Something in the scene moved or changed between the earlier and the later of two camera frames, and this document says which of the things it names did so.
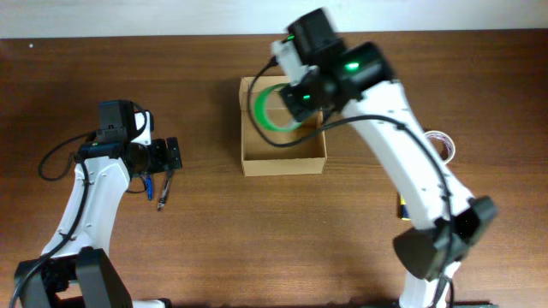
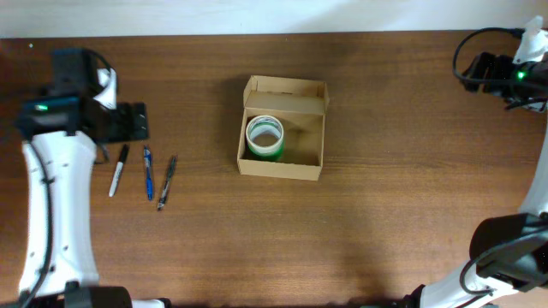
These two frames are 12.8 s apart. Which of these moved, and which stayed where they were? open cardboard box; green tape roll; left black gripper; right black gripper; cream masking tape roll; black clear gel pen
Moved: cream masking tape roll; left black gripper; green tape roll; right black gripper
Stayed: black clear gel pen; open cardboard box
